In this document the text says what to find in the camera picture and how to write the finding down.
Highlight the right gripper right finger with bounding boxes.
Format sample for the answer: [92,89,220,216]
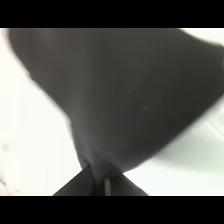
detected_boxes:
[107,170,149,197]

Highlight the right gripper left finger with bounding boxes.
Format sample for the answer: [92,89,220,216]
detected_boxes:
[52,163,105,197]

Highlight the black garment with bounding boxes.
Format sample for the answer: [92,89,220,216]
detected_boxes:
[7,28,224,183]

